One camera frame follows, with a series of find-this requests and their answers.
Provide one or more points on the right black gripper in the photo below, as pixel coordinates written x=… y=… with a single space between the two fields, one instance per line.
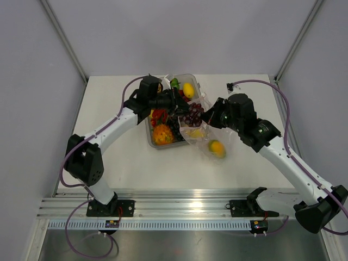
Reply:
x=211 y=117

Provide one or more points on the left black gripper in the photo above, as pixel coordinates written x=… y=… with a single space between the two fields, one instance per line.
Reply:
x=176 y=104

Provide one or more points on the red grape bunch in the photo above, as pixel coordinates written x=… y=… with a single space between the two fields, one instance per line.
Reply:
x=193 y=117

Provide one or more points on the dark blue grape bunch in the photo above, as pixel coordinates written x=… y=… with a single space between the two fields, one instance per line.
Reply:
x=173 y=124

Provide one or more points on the clear zip top bag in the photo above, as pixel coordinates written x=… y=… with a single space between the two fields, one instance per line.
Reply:
x=225 y=136

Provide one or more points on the yellow green mango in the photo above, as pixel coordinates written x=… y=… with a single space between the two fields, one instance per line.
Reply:
x=217 y=148

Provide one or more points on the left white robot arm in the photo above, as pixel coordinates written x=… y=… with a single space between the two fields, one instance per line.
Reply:
x=83 y=159

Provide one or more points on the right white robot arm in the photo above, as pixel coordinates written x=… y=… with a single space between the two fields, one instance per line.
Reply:
x=319 y=200

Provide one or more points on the clear plastic food bin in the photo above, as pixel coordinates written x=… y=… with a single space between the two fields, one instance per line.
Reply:
x=175 y=116

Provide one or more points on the yellow lemon at back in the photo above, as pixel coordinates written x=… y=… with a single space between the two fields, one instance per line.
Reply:
x=188 y=90

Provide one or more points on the green bell pepper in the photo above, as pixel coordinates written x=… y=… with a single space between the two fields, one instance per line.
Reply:
x=175 y=84

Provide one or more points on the red lobster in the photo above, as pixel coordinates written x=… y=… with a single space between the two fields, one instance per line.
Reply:
x=158 y=117

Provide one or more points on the orange spiky pineapple fruit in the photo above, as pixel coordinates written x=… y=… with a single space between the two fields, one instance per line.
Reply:
x=162 y=135

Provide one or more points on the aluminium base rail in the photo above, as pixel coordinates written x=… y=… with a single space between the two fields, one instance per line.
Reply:
x=194 y=204

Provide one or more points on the left aluminium frame post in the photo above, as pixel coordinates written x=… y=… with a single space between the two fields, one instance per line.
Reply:
x=63 y=39

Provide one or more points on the aluminium frame post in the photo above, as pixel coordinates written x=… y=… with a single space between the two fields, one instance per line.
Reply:
x=63 y=39
x=295 y=46

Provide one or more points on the right aluminium frame post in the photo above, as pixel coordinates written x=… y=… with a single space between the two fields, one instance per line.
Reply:
x=295 y=46

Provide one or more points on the white slotted cable duct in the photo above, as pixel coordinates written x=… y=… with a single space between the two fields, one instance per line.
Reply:
x=151 y=225

